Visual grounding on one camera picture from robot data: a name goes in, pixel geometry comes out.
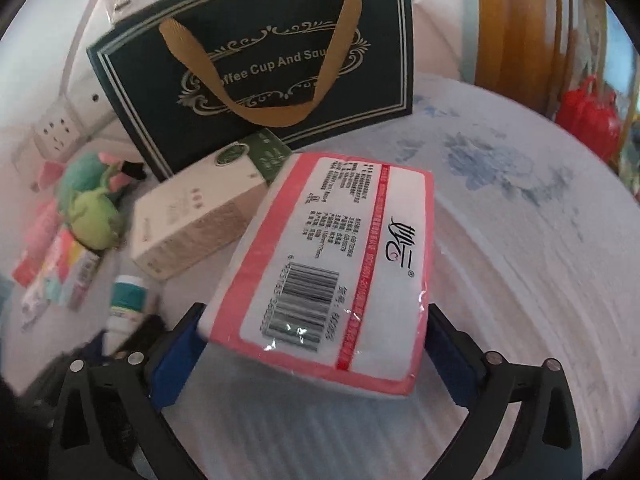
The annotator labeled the red plastic bag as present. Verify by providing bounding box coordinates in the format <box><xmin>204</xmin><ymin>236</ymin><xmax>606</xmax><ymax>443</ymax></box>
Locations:
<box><xmin>554</xmin><ymin>75</ymin><xmax>623</xmax><ymax>164</ymax></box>

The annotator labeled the white wall power socket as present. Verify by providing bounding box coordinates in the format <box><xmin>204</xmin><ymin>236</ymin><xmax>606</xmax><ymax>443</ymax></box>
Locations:
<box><xmin>35</xmin><ymin>96</ymin><xmax>84</xmax><ymax>162</ymax></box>

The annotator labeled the white wall single socket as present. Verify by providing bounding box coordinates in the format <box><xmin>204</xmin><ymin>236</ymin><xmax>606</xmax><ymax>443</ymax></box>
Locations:
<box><xmin>67</xmin><ymin>74</ymin><xmax>114</xmax><ymax>131</ymax></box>

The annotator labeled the red white tissue pack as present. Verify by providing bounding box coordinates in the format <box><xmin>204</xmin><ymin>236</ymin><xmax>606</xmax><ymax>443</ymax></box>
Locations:
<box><xmin>198</xmin><ymin>153</ymin><xmax>435</xmax><ymax>398</ymax></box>

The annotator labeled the wooden door frame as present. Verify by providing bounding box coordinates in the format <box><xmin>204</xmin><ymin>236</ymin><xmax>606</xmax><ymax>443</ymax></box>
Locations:
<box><xmin>475</xmin><ymin>0</ymin><xmax>606</xmax><ymax>117</ymax></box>

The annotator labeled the small white green bottle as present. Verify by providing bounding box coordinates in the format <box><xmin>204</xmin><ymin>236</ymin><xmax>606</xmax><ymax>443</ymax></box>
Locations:
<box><xmin>102</xmin><ymin>274</ymin><xmax>150</xmax><ymax>356</ymax></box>

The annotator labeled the pink tissue pack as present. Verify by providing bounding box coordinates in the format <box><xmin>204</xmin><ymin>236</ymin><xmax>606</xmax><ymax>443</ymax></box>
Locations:
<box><xmin>12</xmin><ymin>198</ymin><xmax>62</xmax><ymax>287</ymax></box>

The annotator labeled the green frog plush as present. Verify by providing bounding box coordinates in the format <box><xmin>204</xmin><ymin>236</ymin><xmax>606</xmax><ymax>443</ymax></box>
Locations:
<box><xmin>66</xmin><ymin>184</ymin><xmax>124</xmax><ymax>252</ymax></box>

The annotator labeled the teal plush toy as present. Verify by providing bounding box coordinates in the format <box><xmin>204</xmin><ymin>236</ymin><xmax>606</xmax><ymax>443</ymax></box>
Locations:
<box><xmin>56</xmin><ymin>152</ymin><xmax>110</xmax><ymax>214</ymax></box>

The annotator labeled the black coffee cup gift bag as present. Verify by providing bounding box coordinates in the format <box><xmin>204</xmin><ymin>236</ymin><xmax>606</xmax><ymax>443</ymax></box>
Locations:
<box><xmin>88</xmin><ymin>0</ymin><xmax>414</xmax><ymax>180</ymax></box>

